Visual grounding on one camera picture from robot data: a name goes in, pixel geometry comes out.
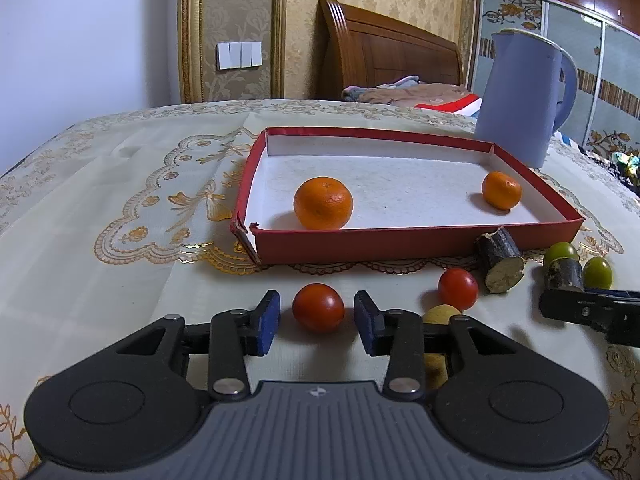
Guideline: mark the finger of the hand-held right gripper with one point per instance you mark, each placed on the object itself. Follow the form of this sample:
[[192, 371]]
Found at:
[[585, 310]]

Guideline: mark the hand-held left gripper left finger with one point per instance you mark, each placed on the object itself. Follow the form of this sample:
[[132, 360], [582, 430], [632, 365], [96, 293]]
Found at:
[[264, 327]]

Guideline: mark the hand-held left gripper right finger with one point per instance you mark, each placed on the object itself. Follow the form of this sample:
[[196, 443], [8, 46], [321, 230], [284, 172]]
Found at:
[[368, 325]]

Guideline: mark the green tomato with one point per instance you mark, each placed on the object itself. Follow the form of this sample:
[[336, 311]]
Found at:
[[598, 273], [561, 251]]

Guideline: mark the dark sugarcane piece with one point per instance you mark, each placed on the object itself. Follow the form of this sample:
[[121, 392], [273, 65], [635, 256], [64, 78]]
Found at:
[[564, 274], [497, 257]]

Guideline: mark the red cherry tomato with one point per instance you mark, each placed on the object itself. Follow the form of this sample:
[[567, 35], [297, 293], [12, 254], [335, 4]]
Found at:
[[458, 288], [318, 308]]

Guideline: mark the small yellow longan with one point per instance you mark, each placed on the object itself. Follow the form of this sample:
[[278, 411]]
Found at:
[[440, 313]]

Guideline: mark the red cardboard box lid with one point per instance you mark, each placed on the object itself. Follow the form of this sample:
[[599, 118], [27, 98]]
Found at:
[[400, 185]]

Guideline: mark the large orange mandarin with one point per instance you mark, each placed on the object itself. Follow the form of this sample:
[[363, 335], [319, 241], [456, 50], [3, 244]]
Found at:
[[323, 203]]

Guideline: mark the small orange mandarin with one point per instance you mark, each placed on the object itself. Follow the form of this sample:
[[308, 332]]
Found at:
[[501, 190]]

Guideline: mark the dark floral cloth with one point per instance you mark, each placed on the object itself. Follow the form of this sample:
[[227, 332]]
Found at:
[[607, 160]]

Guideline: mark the blue electric kettle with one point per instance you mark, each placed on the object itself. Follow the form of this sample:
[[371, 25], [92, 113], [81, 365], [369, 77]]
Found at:
[[520, 95]]

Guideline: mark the brown garment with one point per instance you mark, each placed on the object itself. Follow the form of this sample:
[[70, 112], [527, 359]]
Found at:
[[410, 94]]

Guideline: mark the red white blue striped blanket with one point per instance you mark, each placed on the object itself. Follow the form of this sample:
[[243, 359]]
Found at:
[[457, 105]]

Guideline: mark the wooden bed headboard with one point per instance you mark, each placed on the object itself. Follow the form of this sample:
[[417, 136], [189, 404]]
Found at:
[[390, 55]]

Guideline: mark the patterned sliding wardrobe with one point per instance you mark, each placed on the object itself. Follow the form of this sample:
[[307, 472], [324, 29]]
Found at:
[[590, 35]]

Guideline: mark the white wall switch panel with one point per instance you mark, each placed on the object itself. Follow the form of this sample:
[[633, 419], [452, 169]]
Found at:
[[239, 55]]

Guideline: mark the gold framed wall panel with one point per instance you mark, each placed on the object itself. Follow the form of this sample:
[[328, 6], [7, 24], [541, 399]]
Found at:
[[192, 35]]

